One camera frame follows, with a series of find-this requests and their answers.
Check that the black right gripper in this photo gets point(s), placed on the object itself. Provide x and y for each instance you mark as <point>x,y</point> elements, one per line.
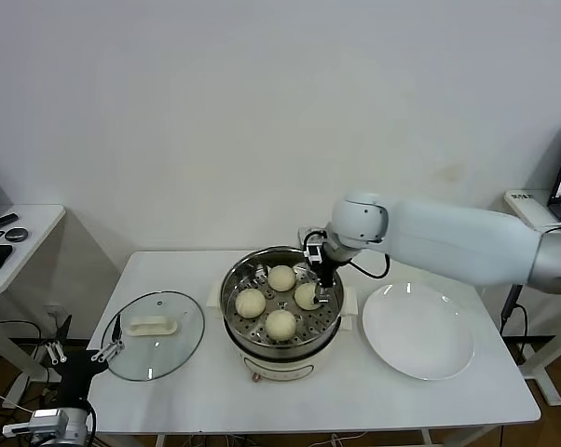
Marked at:
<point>326,274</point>

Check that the round glass pot lid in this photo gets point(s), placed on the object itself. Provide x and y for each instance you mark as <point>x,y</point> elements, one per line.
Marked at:
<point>152,324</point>

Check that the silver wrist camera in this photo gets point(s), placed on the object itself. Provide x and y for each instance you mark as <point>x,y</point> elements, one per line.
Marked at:
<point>312,249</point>
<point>47,419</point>

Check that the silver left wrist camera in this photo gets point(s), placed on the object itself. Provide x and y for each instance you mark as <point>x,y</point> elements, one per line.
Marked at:
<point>47,419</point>

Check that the white side desk with mouse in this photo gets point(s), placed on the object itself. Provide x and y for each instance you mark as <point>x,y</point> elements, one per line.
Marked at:
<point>33,228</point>

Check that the white wall socket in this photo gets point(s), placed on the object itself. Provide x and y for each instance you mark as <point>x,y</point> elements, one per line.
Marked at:
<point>54,310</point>

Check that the steel perforated steamer basket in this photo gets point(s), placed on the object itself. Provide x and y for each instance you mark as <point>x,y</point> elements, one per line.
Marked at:
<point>318,326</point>

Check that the white work table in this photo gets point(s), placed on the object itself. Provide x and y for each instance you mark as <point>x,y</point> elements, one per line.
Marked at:
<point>192,405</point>

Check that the white steamed baozi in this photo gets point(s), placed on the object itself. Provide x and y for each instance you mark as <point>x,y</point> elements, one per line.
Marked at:
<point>280,324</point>
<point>250,302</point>
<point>281,278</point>
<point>305,296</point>

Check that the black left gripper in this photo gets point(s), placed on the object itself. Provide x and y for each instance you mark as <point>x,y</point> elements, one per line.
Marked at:
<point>75,372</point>

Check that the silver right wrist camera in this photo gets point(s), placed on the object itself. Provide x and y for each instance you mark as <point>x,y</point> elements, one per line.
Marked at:
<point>312,249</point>

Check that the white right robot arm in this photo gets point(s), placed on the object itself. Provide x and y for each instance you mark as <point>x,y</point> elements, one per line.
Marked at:
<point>448,237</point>

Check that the white round plate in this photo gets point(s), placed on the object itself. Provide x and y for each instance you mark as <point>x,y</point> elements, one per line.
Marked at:
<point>415,330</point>

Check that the black bar device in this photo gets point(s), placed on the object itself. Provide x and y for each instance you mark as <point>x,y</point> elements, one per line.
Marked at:
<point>3,222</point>

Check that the white electric cooker pot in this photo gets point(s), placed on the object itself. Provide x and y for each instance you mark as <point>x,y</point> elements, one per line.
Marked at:
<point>280,365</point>

